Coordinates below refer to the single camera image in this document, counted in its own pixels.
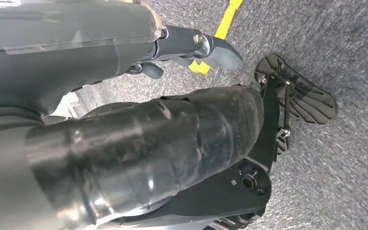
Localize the yellow floor tape square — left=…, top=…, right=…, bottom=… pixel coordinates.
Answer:
left=188, top=0, right=244, bottom=75

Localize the black robot foot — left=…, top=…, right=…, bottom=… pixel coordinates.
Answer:
left=254, top=53, right=337, bottom=125

